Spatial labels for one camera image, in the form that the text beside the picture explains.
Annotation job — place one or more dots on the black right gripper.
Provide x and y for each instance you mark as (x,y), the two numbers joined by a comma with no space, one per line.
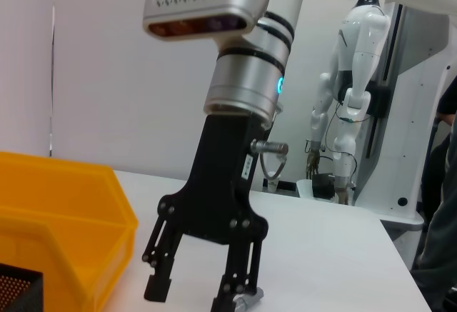
(218,183)

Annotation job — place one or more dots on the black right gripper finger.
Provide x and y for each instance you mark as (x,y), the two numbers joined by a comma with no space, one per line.
(159,287)

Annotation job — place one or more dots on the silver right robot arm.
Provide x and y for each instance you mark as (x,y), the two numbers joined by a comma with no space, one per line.
(250,76)

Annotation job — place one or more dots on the grey marker pen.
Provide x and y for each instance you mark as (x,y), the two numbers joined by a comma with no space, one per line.
(250,298)

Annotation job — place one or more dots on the black mesh pen holder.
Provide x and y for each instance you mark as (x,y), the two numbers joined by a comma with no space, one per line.
(21,290)

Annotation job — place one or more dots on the white paper cup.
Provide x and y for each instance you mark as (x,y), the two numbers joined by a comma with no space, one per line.
(304,188)
(273,183)

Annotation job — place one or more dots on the small black box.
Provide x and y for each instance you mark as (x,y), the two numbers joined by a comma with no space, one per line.
(323,187)

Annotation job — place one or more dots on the yellow plastic bin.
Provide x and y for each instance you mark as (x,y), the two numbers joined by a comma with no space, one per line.
(71,201)

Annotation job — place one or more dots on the person in dark clothes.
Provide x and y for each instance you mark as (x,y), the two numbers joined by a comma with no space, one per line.
(442,237)

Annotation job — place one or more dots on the white robot torso column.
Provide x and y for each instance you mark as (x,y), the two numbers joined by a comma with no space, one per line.
(421,112)

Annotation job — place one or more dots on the white humanoid robot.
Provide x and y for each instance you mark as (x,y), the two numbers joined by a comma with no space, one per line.
(360,40)

